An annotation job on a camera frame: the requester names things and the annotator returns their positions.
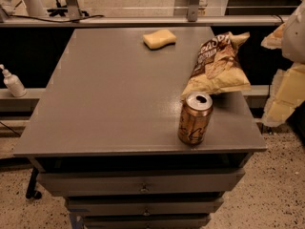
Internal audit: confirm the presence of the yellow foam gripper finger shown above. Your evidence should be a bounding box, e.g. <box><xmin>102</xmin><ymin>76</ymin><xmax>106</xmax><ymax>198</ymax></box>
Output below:
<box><xmin>261</xmin><ymin>63</ymin><xmax>305</xmax><ymax>127</ymax></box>

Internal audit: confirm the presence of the brown chip bag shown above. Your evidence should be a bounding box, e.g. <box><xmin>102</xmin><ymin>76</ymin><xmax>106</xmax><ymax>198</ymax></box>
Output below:
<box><xmin>181</xmin><ymin>31</ymin><xmax>251</xmax><ymax>99</ymax></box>

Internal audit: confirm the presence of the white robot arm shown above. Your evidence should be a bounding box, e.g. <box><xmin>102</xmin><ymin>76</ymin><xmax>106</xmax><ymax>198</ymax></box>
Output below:
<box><xmin>261</xmin><ymin>2</ymin><xmax>305</xmax><ymax>127</ymax></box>

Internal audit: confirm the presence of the gold soda can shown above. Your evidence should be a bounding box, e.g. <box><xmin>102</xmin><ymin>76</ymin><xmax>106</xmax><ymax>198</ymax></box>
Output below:
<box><xmin>178</xmin><ymin>92</ymin><xmax>214</xmax><ymax>145</ymax></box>

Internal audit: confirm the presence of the yellow sponge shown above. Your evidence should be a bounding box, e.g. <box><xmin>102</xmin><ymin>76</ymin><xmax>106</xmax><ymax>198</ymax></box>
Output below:
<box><xmin>143</xmin><ymin>30</ymin><xmax>176</xmax><ymax>50</ymax></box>

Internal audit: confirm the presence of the bottom grey drawer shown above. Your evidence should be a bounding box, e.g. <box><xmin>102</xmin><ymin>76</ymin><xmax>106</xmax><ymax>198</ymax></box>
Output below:
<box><xmin>84</xmin><ymin>214</ymin><xmax>211</xmax><ymax>229</ymax></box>

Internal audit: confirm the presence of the grey drawer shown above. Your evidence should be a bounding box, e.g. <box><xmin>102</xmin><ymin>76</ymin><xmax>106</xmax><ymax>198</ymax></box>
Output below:
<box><xmin>66</xmin><ymin>198</ymin><xmax>223</xmax><ymax>216</ymax></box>
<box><xmin>37</xmin><ymin>168</ymin><xmax>245</xmax><ymax>197</ymax></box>
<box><xmin>84</xmin><ymin>214</ymin><xmax>211</xmax><ymax>229</ymax></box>

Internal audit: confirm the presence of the grey drawer cabinet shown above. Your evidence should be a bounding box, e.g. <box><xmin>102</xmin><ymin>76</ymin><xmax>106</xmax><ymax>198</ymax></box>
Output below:
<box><xmin>12</xmin><ymin>26</ymin><xmax>268</xmax><ymax>229</ymax></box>

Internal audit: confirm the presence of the middle grey drawer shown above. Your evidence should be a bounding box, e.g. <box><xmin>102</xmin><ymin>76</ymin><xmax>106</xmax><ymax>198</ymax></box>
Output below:
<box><xmin>66</xmin><ymin>198</ymin><xmax>223</xmax><ymax>216</ymax></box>

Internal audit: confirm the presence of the top grey drawer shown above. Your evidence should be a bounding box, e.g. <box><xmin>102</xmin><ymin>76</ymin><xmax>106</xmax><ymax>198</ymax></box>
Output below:
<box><xmin>37</xmin><ymin>168</ymin><xmax>245</xmax><ymax>197</ymax></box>

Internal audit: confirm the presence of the white spray bottle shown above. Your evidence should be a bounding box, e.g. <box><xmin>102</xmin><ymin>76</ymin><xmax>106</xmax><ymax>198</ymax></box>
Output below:
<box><xmin>0</xmin><ymin>64</ymin><xmax>27</xmax><ymax>97</ymax></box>

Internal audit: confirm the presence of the black caster leg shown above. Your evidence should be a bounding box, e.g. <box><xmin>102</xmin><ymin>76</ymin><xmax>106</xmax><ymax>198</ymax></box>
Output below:
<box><xmin>26</xmin><ymin>168</ymin><xmax>42</xmax><ymax>199</ymax></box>

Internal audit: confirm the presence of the grey metal rail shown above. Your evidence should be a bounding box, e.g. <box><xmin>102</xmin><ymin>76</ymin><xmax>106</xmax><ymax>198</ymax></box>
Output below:
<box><xmin>0</xmin><ymin>15</ymin><xmax>289</xmax><ymax>28</ymax></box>

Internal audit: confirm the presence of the black cable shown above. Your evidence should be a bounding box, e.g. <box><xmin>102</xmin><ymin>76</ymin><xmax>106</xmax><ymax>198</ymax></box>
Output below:
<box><xmin>9</xmin><ymin>13</ymin><xmax>106</xmax><ymax>24</ymax></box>

